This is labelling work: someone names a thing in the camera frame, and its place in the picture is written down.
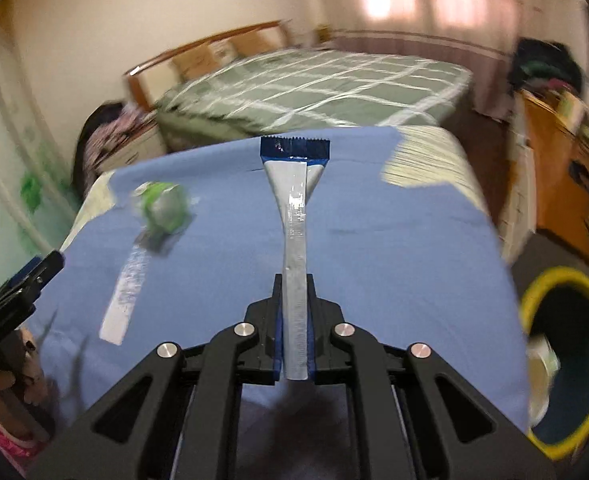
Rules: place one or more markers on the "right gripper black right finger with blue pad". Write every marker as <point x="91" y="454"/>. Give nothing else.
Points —
<point x="411" y="415"/>

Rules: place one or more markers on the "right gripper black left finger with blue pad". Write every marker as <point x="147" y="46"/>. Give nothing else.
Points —
<point x="134" y="431"/>

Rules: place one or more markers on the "white bottle grey lid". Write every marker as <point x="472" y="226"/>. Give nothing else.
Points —
<point x="541" y="374"/>

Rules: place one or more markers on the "blue silver snack wrapper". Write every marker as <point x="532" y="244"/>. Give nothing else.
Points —
<point x="294" y="167"/>

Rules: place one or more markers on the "yellow rimmed dark trash bin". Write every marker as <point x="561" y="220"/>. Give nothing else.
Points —
<point x="554" y="314"/>

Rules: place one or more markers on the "silver foil wrapper strip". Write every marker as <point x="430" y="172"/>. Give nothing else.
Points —
<point x="121" y="305"/>

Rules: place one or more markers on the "blue table cloth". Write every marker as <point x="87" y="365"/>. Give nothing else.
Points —
<point x="406" y="264"/>

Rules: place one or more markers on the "black left hand gripper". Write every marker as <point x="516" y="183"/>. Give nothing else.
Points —
<point x="17" y="304"/>

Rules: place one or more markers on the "wooden top cabinet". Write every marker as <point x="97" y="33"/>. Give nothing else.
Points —
<point x="542" y="197"/>

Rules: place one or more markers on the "wooden headboard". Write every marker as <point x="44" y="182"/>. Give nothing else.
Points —
<point x="148" y="81"/>

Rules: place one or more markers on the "bed with green quilt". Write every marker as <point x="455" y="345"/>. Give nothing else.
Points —
<point x="296" y="89"/>

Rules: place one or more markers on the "pile of folded clothes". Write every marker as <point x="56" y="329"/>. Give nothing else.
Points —
<point x="539" y="59"/>

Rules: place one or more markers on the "pink white curtain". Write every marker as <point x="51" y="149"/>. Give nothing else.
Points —
<point x="481" y="35"/>

